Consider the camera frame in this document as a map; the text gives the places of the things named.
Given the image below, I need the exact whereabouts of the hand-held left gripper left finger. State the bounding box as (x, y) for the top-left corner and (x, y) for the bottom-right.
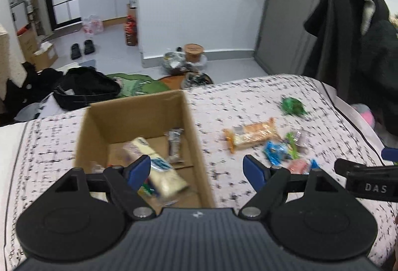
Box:
(54, 154), (156, 222)

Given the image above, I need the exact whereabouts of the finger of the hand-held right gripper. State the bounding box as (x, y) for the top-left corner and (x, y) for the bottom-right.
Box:
(334, 158), (398, 177)
(382, 148), (398, 163)

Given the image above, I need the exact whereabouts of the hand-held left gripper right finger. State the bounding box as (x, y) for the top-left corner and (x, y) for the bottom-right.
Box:
(238, 154), (346, 221)

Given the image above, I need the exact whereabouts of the blue snack packet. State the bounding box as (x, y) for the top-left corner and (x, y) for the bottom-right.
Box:
(264, 140), (290, 166)

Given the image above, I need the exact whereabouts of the pale snack packet with label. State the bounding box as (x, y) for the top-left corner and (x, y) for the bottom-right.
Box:
(122, 137), (190, 201)

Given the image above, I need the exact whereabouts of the orange bread packet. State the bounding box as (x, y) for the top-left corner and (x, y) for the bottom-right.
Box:
(223, 117), (282, 154)

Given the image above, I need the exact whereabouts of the dark brown snack packet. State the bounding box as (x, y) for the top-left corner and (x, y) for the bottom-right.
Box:
(168, 129), (185, 165)

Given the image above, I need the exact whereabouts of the pink snack packet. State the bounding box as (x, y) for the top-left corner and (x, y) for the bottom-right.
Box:
(288, 157), (311, 173)

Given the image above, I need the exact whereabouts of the small green snack packet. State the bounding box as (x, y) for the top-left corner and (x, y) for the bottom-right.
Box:
(284, 132), (303, 153)

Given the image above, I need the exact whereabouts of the green crinkled candy packet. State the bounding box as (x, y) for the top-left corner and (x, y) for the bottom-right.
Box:
(280, 96), (307, 116)

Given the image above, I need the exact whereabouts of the pink plush toy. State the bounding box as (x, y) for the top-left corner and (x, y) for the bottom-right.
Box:
(351, 103), (377, 127)

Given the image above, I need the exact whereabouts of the black fleece jacket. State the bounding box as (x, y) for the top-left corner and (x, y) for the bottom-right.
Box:
(357, 20), (398, 147)

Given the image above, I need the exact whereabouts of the green rug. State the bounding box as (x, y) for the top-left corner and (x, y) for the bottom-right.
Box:
(106, 73), (171, 99)

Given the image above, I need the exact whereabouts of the orange round mat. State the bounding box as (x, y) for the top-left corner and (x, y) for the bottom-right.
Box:
(158, 73), (215, 91)

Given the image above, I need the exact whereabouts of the black bag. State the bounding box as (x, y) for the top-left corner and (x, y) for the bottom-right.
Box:
(53, 66), (122, 110)

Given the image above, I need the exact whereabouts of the plastic trash bag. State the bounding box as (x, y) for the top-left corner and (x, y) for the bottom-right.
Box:
(162, 50), (187, 74)

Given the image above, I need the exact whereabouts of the black coat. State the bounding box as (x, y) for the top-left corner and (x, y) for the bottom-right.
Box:
(303, 0), (391, 97)

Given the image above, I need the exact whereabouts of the brown paper bucket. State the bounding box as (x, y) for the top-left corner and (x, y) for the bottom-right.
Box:
(183, 43), (205, 64)

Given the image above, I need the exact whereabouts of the white bed sheet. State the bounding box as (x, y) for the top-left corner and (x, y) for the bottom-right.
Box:
(0, 123), (28, 259)

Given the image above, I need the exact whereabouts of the red-label oil bottle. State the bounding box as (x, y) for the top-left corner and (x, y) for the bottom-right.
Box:
(125, 15), (138, 47)

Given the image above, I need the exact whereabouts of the black clothes pile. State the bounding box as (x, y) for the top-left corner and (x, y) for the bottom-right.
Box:
(6, 61), (63, 122)

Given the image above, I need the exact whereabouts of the low cardboard box with paper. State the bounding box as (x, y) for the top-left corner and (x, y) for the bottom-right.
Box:
(33, 42), (58, 71)

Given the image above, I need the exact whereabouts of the pink water bottle pack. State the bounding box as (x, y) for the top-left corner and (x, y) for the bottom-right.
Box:
(81, 14), (104, 35)

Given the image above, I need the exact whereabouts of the grey door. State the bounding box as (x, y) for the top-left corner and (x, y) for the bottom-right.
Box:
(255, 0), (374, 75)

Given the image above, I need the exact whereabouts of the tall cardboard box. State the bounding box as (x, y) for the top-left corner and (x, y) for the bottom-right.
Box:
(17, 27), (39, 63)

